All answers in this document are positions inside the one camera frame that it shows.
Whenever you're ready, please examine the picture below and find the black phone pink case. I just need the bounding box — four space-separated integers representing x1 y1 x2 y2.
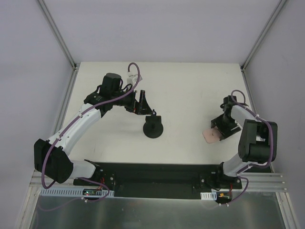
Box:
203 127 222 144

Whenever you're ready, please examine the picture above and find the black phone stand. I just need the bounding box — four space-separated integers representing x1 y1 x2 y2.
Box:
143 109 163 139

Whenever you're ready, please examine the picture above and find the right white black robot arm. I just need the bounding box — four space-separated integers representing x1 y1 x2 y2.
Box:
211 95 278 188

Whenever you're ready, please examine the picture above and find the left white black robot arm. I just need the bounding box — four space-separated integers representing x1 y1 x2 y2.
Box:
34 73 156 186

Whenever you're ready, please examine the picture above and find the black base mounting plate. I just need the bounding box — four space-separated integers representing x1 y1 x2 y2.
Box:
73 162 242 199

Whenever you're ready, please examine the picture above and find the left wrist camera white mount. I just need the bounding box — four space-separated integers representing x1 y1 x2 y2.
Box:
126 72 142 87

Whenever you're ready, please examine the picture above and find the right aluminium frame post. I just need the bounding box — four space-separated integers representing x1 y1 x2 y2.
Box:
240 0 289 71

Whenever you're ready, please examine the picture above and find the aluminium frame post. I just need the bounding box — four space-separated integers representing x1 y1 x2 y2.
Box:
37 0 79 70
240 0 289 71

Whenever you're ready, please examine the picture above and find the left aluminium frame post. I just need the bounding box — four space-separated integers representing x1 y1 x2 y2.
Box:
37 0 79 70

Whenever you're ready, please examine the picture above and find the right white cable duct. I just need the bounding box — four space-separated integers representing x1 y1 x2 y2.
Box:
200 191 232 201

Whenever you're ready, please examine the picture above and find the white cable duct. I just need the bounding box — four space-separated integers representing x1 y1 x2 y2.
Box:
200 191 232 201
41 187 114 198

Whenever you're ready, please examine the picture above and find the left white cable duct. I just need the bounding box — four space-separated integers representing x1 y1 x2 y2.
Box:
41 187 114 198

